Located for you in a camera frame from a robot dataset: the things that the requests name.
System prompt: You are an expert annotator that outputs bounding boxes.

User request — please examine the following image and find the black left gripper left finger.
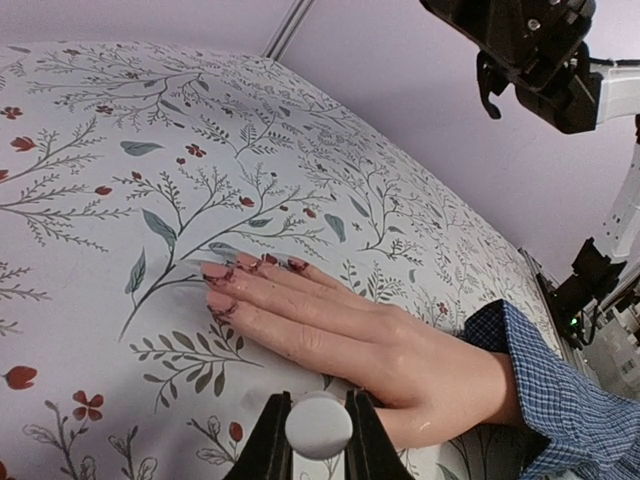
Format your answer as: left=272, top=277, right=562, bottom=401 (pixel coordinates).
left=227, top=392, right=293, bottom=480

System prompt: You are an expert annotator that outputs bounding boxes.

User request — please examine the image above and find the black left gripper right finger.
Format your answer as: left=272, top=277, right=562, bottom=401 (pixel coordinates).
left=344, top=390, right=412, bottom=480

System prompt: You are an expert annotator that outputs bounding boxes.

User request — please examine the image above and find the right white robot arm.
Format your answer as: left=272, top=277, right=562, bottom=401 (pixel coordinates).
left=422, top=1, right=639, bottom=135

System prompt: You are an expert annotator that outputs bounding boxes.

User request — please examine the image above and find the blue checkered sleeve forearm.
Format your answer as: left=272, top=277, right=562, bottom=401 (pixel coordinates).
left=461, top=300, right=639, bottom=479

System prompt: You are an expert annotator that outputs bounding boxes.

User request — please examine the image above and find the person's bare hand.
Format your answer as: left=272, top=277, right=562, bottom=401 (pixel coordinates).
left=201, top=254, right=526, bottom=449

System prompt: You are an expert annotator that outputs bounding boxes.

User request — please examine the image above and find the floral patterned table mat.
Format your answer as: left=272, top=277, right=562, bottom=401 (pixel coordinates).
left=1, top=42, right=559, bottom=479

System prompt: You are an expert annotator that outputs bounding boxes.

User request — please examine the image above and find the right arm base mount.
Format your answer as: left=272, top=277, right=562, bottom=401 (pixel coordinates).
left=536, top=237, right=628, bottom=350

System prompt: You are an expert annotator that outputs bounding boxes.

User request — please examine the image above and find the right aluminium frame post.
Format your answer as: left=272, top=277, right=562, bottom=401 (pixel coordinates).
left=261, top=0, right=316, bottom=61

